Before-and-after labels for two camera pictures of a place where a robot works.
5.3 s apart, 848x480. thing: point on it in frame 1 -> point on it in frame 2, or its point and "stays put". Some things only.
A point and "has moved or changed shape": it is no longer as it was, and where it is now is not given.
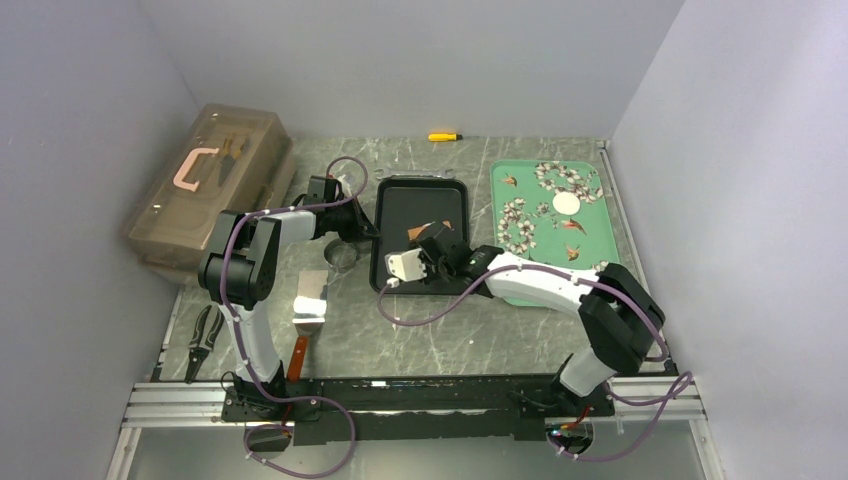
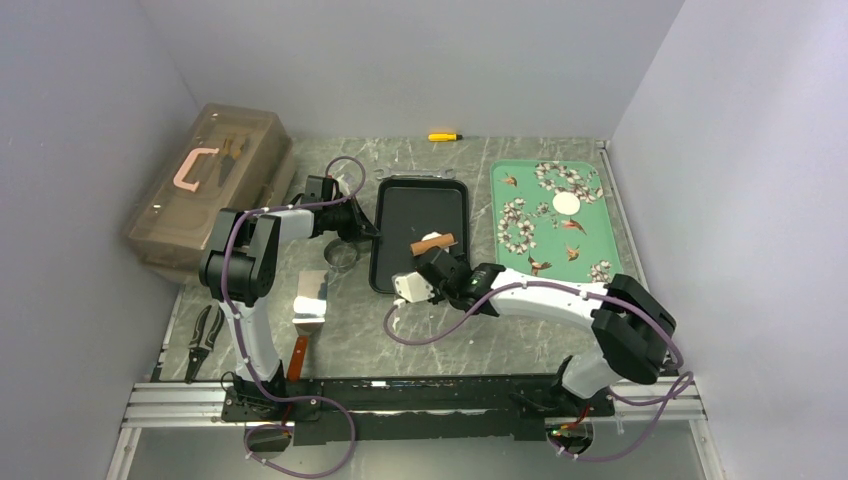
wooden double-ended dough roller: (415, 232) has moved or changed shape
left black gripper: (361, 229) stays put
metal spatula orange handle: (310, 307) stays put
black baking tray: (412, 207) stays put
